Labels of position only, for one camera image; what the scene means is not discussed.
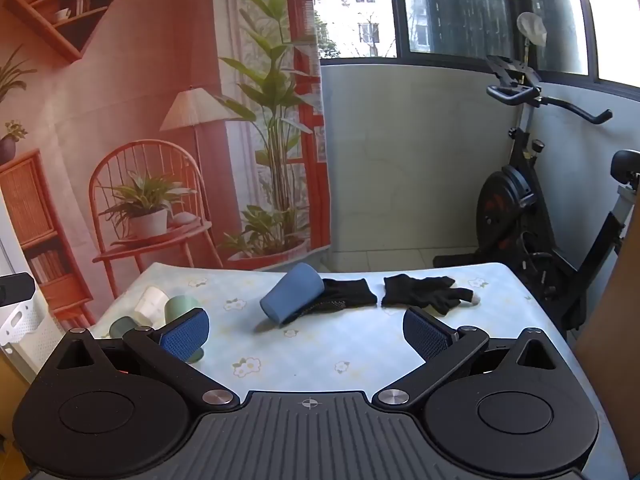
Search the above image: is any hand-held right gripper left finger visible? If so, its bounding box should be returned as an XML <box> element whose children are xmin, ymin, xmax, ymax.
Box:
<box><xmin>39</xmin><ymin>308</ymin><xmax>240</xmax><ymax>413</ymax></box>

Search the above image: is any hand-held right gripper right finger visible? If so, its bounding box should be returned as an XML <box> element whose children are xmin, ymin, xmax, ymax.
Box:
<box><xmin>374</xmin><ymin>307</ymin><xmax>576</xmax><ymax>409</ymax></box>

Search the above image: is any blue cup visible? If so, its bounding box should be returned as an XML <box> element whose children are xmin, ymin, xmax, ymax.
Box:
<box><xmin>259</xmin><ymin>262</ymin><xmax>326</xmax><ymax>326</ymax></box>

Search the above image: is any light green cup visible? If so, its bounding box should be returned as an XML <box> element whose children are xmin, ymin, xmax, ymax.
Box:
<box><xmin>164</xmin><ymin>296</ymin><xmax>206</xmax><ymax>364</ymax></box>

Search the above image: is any white cup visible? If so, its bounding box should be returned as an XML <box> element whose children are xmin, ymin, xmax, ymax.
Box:
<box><xmin>134</xmin><ymin>286</ymin><xmax>169</xmax><ymax>324</ymax></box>

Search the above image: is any dark green cup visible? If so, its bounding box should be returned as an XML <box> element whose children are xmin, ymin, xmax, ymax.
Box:
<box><xmin>108</xmin><ymin>316</ymin><xmax>134</xmax><ymax>341</ymax></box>

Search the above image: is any black glove with grey fingertip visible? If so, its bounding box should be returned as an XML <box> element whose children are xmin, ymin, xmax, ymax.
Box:
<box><xmin>381</xmin><ymin>274</ymin><xmax>481</xmax><ymax>317</ymax></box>

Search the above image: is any plain black glove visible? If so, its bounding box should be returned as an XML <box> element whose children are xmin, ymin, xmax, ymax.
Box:
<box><xmin>299</xmin><ymin>277</ymin><xmax>378</xmax><ymax>322</ymax></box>

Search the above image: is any floral tablecloth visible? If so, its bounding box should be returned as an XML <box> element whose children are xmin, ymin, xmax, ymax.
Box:
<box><xmin>91</xmin><ymin>260</ymin><xmax>629</xmax><ymax>480</ymax></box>

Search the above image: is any black exercise bike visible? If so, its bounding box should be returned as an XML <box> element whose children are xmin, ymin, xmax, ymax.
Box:
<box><xmin>432</xmin><ymin>54</ymin><xmax>640</xmax><ymax>346</ymax></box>

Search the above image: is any white plastic basket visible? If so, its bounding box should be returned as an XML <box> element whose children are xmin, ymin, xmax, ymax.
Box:
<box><xmin>0</xmin><ymin>294</ymin><xmax>52</xmax><ymax>361</ymax></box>

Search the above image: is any black device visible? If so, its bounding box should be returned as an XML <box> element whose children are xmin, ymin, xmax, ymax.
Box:
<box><xmin>0</xmin><ymin>272</ymin><xmax>37</xmax><ymax>307</ymax></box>

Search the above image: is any brown board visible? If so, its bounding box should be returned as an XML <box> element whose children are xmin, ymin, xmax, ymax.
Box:
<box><xmin>571</xmin><ymin>237</ymin><xmax>640</xmax><ymax>480</ymax></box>

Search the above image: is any printed room backdrop cloth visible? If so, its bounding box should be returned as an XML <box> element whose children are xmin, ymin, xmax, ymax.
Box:
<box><xmin>0</xmin><ymin>0</ymin><xmax>335</xmax><ymax>333</ymax></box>

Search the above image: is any white cloth cap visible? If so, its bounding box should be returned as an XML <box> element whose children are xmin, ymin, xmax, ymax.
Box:
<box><xmin>516</xmin><ymin>11</ymin><xmax>548</xmax><ymax>47</ymax></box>

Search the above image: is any black framed window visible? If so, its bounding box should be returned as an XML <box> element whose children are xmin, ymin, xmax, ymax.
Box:
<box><xmin>310</xmin><ymin>0</ymin><xmax>640</xmax><ymax>101</ymax></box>

